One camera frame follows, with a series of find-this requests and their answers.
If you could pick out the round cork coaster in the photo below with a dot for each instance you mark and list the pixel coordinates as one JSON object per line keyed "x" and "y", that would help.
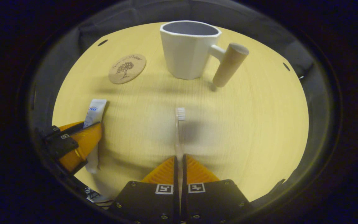
{"x": 126, "y": 69}

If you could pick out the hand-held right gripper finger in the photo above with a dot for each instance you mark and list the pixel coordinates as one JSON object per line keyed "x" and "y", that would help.
{"x": 176, "y": 202}
{"x": 183, "y": 202}

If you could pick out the white toothpaste tube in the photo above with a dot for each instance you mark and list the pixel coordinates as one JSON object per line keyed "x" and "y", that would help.
{"x": 95, "y": 109}

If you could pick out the pale toothbrush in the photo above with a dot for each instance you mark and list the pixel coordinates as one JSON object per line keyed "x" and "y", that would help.
{"x": 180, "y": 113}

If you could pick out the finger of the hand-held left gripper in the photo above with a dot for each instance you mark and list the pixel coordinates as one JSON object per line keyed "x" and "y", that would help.
{"x": 73, "y": 126}
{"x": 84, "y": 143}

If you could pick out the light wooden desktop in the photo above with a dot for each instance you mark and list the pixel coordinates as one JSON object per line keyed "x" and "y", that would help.
{"x": 244, "y": 124}

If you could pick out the black backdrop cloth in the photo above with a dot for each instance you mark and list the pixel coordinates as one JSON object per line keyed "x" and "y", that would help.
{"x": 135, "y": 15}

